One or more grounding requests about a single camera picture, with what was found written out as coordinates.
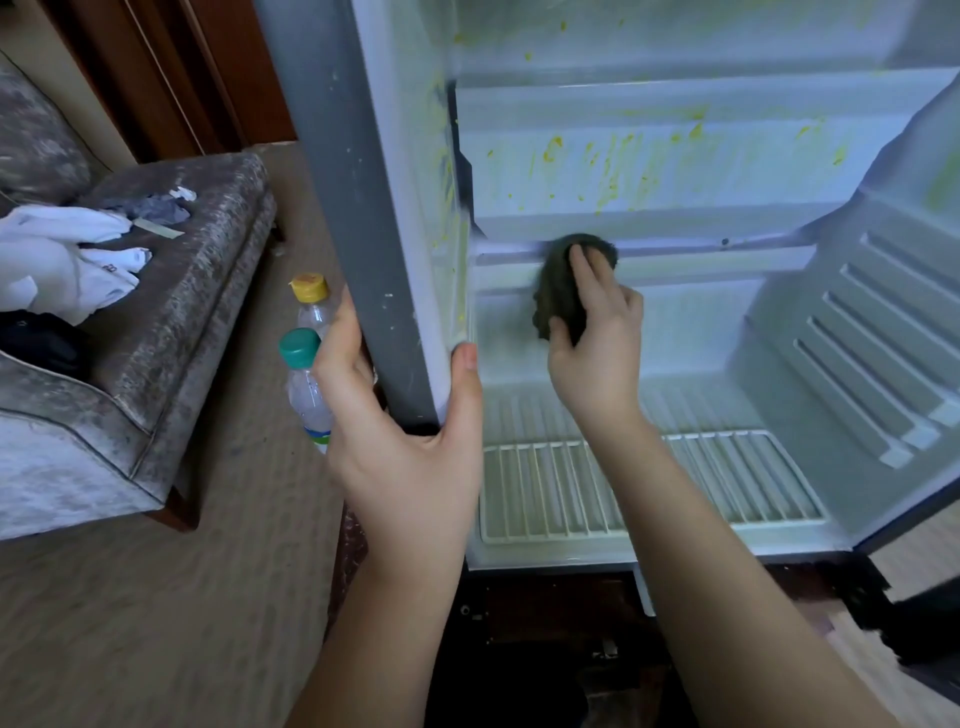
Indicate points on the grey garment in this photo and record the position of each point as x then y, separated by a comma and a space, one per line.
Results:
150, 207

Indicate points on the person's left hand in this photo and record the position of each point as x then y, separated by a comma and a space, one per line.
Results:
405, 465

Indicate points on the dark grey cloth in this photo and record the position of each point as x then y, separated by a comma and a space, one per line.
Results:
558, 285

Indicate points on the small white garment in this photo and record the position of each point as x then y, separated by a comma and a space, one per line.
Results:
68, 222

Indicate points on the large white garment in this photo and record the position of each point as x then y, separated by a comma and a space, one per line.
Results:
68, 275

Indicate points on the person's right hand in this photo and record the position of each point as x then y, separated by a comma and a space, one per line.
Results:
597, 360

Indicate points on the grey velvet sofa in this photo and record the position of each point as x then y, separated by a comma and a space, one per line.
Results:
90, 405

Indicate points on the green cap water bottle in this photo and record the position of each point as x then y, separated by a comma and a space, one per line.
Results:
305, 390

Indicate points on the black garment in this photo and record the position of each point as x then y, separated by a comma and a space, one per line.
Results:
42, 342

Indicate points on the grey mini fridge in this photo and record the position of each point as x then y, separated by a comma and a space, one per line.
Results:
345, 195

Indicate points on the orange soda bottle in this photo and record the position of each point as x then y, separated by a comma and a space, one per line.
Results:
311, 300

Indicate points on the dark red wooden stand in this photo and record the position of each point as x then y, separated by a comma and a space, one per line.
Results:
600, 638

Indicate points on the grey velvet cushion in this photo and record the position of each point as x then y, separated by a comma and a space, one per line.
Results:
42, 143

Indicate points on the paper slip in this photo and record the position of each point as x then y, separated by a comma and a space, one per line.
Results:
156, 228

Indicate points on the person's right forearm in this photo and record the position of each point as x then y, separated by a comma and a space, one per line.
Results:
735, 600

